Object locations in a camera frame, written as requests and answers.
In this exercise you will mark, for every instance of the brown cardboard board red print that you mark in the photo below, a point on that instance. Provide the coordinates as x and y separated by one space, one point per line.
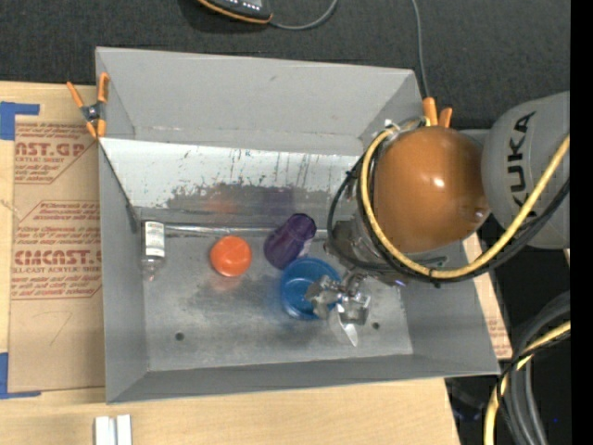
55 322

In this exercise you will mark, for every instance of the orange ball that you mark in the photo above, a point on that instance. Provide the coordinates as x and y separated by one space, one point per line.
230 256

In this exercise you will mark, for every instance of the purple cup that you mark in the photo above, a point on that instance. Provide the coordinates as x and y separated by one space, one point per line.
287 243

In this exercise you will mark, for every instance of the blue cup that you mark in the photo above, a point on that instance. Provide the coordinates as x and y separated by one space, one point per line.
296 290

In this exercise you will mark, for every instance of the clear plastic bottle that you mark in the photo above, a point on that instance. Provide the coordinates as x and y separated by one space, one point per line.
154 241

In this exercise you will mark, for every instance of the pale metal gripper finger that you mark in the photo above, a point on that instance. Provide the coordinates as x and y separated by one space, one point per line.
353 318
324 296

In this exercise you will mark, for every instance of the grey metal bin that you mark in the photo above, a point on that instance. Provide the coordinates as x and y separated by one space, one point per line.
241 322

